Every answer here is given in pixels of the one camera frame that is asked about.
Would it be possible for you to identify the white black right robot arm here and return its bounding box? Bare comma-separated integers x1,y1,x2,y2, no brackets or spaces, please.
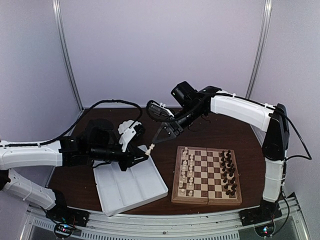
146,81,290,221

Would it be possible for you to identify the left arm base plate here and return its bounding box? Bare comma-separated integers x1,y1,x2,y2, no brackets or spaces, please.
45,207,90,227

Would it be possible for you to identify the aluminium corner post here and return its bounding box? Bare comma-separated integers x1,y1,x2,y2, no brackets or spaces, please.
245,0,273,99
52,0,84,112

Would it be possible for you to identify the right aluminium corner post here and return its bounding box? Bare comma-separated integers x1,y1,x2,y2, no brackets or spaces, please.
245,0,273,99

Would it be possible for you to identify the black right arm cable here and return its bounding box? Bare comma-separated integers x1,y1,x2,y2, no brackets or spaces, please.
272,109,313,221

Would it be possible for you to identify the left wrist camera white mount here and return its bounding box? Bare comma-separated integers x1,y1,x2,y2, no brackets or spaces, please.
118,121,146,153

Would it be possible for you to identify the white compartment tray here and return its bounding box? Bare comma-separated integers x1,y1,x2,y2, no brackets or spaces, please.
93,156,169,217

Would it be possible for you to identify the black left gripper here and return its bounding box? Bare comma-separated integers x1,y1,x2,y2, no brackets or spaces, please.
88,143,149,172

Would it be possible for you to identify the left aluminium corner post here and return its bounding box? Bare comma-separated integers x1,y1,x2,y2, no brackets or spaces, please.
52,0,84,112

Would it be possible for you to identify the row of dark chess pieces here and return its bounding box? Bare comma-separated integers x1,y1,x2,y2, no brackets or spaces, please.
219,150,238,198

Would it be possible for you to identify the white scalloped bowl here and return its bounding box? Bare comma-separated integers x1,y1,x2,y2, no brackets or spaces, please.
117,119,134,135

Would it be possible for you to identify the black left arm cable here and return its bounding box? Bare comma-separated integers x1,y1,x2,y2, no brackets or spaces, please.
0,99,144,148

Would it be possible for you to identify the white chess piece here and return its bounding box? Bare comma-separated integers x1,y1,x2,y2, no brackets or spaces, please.
182,147,188,158
189,154,194,163
145,143,155,156
181,175,187,182
179,188,186,197

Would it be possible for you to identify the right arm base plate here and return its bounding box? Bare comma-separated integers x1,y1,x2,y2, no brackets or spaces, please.
239,206,283,227

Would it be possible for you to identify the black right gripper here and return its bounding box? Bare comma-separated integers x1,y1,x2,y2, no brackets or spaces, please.
152,104,205,144

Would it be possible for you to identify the wooden chess board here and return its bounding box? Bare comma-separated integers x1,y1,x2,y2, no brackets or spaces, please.
171,146,243,206

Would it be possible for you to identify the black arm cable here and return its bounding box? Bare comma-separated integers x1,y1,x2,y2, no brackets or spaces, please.
0,99,144,148
272,109,313,221

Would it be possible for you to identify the aluminium front frame rail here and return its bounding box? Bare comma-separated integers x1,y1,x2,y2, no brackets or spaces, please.
19,192,308,240

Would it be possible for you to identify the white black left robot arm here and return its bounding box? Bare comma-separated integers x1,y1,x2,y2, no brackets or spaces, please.
0,118,154,222

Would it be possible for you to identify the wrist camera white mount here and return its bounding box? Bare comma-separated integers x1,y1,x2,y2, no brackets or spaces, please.
118,121,146,153
145,100,174,122

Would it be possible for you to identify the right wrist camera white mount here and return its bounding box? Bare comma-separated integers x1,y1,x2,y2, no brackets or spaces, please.
145,100,174,122

